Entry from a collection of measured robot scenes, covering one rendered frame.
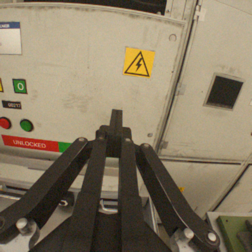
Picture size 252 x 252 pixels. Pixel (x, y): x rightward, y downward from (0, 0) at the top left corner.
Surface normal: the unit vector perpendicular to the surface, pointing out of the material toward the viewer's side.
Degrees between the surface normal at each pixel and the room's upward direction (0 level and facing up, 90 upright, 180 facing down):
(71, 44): 90
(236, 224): 2
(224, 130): 90
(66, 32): 90
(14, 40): 90
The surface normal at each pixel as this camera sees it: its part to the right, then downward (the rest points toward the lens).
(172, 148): 0.03, 0.48
